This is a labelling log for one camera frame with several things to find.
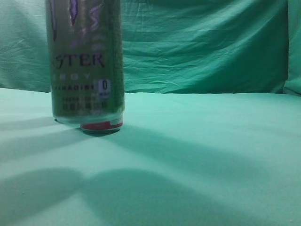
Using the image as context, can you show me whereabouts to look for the pink slim drink can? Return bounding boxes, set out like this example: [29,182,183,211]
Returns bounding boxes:
[80,121,123,131]

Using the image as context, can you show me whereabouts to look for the green Monster energy can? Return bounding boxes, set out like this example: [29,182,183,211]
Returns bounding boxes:
[45,0,125,124]

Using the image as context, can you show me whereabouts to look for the green backdrop cloth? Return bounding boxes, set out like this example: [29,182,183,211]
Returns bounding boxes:
[0,0,290,94]

